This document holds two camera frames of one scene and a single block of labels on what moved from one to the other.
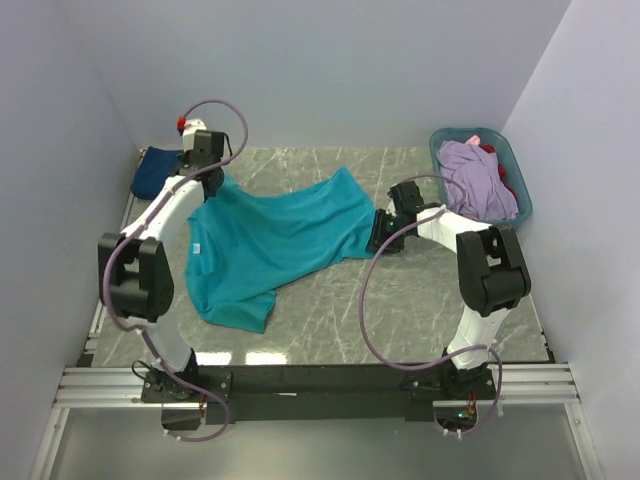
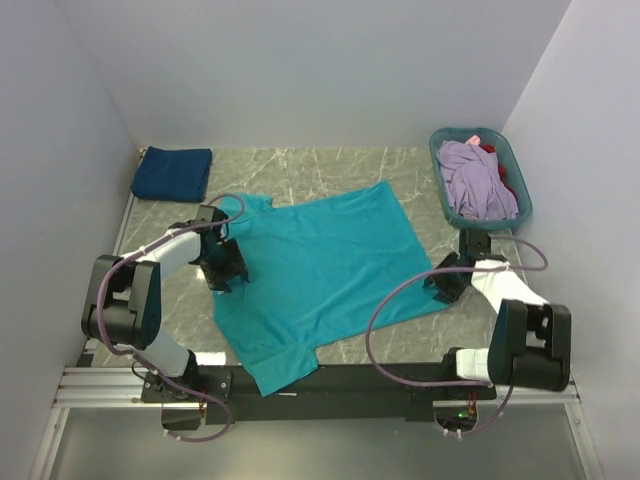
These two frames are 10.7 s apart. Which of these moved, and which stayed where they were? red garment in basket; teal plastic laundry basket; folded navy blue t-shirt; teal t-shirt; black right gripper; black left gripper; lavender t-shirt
Moved: black left gripper; black right gripper; teal t-shirt
Stayed: folded navy blue t-shirt; lavender t-shirt; red garment in basket; teal plastic laundry basket
